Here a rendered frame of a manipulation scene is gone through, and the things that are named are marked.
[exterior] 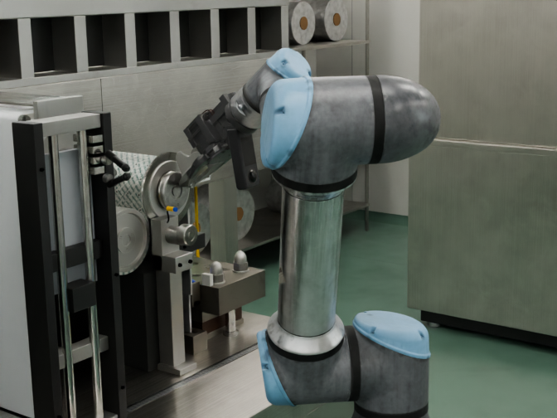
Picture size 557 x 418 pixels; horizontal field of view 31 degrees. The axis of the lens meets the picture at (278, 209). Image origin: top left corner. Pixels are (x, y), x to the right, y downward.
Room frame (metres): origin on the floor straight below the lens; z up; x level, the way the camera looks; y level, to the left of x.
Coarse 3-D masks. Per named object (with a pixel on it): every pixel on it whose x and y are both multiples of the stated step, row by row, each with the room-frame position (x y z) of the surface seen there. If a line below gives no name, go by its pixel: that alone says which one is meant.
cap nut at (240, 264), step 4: (236, 252) 2.07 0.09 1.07; (240, 252) 2.06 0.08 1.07; (244, 252) 2.07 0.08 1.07; (236, 256) 2.06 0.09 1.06; (240, 256) 2.06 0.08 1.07; (244, 256) 2.06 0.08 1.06; (236, 260) 2.06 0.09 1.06; (240, 260) 2.06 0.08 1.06; (244, 260) 2.06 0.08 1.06; (236, 264) 2.06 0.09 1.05; (240, 264) 2.05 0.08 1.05; (244, 264) 2.06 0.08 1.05; (236, 268) 2.06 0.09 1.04; (240, 268) 2.05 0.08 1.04; (244, 268) 2.06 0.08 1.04; (236, 272) 2.05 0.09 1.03; (240, 272) 2.05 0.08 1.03; (244, 272) 2.05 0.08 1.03
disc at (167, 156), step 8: (168, 152) 1.89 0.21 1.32; (160, 160) 1.87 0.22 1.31; (168, 160) 1.89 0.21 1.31; (176, 160) 1.90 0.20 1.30; (152, 168) 1.85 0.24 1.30; (144, 176) 1.83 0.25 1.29; (144, 184) 1.83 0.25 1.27; (144, 192) 1.83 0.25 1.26; (192, 192) 1.94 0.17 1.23; (144, 200) 1.83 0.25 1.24; (144, 208) 1.83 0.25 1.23; (184, 208) 1.92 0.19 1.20; (152, 216) 1.84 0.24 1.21
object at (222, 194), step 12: (228, 180) 2.81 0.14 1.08; (216, 192) 2.81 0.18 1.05; (228, 192) 2.81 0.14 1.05; (216, 204) 2.81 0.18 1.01; (228, 204) 2.81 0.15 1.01; (216, 216) 2.81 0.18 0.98; (228, 216) 2.81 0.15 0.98; (216, 228) 2.81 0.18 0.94; (228, 228) 2.81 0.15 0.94; (216, 240) 2.81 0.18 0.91; (228, 240) 2.80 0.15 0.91; (216, 252) 2.82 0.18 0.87; (228, 252) 2.80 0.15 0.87
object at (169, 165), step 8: (160, 168) 1.86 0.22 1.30; (168, 168) 1.88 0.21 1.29; (176, 168) 1.90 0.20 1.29; (152, 176) 1.85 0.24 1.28; (160, 176) 1.86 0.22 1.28; (152, 184) 1.84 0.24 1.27; (152, 192) 1.84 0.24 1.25; (152, 200) 1.84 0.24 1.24; (152, 208) 1.84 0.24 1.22; (160, 208) 1.86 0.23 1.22
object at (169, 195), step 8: (168, 176) 1.86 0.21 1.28; (176, 176) 1.87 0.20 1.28; (160, 184) 1.85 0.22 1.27; (168, 184) 1.85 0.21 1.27; (176, 184) 1.88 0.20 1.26; (160, 192) 1.85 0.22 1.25; (168, 192) 1.85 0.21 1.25; (176, 192) 1.87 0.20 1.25; (184, 192) 1.89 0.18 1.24; (160, 200) 1.85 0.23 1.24; (168, 200) 1.85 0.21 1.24; (176, 200) 1.87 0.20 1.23; (184, 200) 1.89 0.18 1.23
